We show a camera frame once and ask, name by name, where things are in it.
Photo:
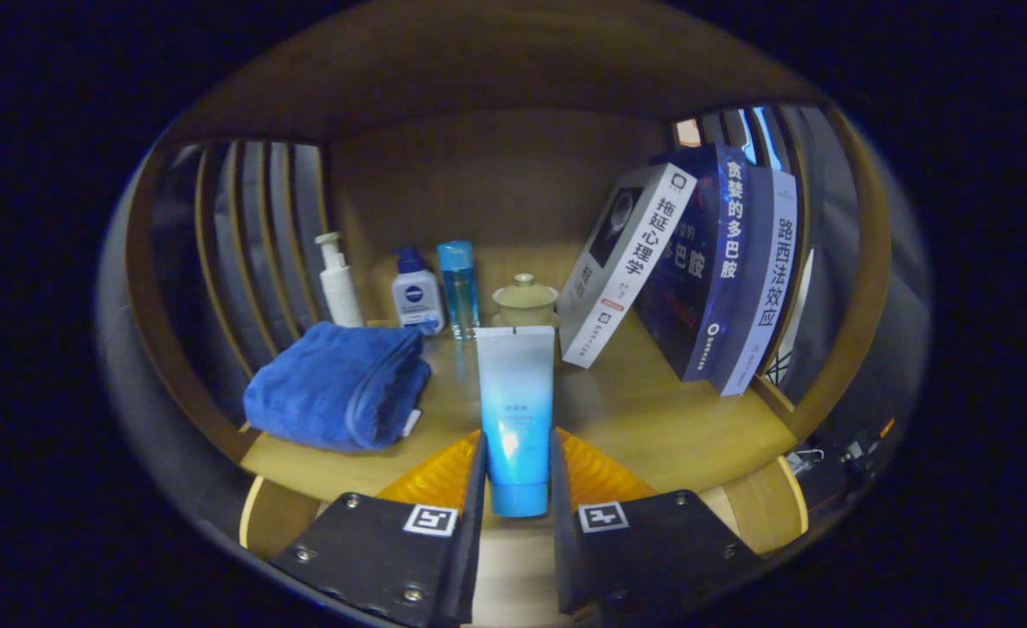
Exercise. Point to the beige lidded teacup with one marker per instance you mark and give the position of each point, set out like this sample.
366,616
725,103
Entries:
525,301

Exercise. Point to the white blue-capped lotion bottle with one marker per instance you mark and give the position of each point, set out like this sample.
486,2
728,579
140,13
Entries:
418,301

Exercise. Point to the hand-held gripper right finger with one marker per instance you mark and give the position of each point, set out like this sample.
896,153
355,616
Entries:
559,523

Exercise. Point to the white book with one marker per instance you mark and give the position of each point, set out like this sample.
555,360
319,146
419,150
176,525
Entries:
627,262

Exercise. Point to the dark blue book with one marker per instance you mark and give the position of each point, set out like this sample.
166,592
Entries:
714,279

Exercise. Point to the wooden cabinet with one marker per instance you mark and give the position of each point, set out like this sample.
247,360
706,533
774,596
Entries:
496,174

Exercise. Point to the blue towel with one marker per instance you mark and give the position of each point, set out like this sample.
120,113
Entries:
330,388

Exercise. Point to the white pump bottle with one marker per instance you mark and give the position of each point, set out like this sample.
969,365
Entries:
341,292

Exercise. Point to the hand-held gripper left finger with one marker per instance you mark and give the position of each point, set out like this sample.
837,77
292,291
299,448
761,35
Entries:
477,523

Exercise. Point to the wooden countertop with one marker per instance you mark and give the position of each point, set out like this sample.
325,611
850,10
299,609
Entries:
653,419

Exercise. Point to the blue gradient tube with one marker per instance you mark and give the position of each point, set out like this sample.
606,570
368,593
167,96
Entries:
513,410

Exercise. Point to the clear blue bottle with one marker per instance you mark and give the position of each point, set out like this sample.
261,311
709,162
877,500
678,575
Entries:
459,292

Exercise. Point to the light purple book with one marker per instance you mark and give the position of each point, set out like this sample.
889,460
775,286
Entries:
766,288

